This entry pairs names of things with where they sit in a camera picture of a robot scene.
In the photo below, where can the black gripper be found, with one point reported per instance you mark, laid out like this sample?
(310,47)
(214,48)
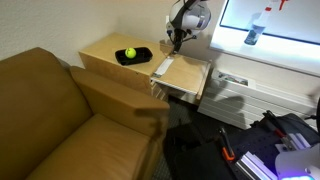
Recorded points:
(179,35)

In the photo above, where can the green tennis ball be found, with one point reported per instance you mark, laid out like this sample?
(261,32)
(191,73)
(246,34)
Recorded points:
(130,53)

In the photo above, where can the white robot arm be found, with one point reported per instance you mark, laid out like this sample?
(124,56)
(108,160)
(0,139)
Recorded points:
(191,15)

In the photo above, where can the wooden sliding drawer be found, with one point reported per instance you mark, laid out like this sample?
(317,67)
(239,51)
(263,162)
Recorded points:
(183,73)

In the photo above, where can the black plastic dish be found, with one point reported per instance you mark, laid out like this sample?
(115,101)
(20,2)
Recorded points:
(143,55)

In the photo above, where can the white remote control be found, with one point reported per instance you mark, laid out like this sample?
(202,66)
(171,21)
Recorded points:
(163,66)

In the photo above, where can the colourful picture sticker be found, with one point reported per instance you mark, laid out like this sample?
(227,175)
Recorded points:
(233,79)

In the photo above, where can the light wooden nightstand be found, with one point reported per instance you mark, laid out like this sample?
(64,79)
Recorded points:
(100,56)

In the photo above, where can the spray bottle with red trigger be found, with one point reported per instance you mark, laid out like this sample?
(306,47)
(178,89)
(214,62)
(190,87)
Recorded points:
(255,31)

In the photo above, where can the white ribbed radiator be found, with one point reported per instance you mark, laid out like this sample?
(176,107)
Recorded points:
(240,103)

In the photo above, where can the white window sill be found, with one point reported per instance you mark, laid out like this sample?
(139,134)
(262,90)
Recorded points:
(266,56)

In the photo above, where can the black fabric bag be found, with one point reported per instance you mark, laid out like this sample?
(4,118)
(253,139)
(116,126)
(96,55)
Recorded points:
(183,140)

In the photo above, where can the brown leather sofa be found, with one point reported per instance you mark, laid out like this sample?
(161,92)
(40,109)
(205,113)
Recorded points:
(66,126)

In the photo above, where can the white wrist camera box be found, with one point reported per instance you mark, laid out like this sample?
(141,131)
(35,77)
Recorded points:
(169,25)

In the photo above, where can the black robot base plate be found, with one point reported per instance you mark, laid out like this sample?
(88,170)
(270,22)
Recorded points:
(256,143)

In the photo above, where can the aluminium extrusion rail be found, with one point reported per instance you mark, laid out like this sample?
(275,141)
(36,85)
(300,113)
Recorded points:
(300,141)
(255,166)

